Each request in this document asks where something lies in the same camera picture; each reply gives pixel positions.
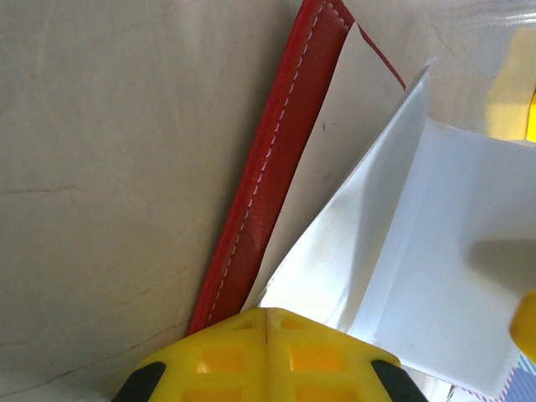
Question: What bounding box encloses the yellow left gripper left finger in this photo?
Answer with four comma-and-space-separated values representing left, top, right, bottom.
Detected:
111, 307, 269, 402

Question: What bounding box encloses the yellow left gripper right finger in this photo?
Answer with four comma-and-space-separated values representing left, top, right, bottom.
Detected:
266, 307, 430, 402

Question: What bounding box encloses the red leather card holder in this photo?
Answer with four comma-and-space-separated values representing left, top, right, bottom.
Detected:
186, 0, 536, 399

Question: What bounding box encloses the yellow card box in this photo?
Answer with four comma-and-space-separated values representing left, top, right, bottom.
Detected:
485, 27, 536, 143

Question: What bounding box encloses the plaid backdrop cloth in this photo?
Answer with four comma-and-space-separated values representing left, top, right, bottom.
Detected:
500, 354, 536, 399

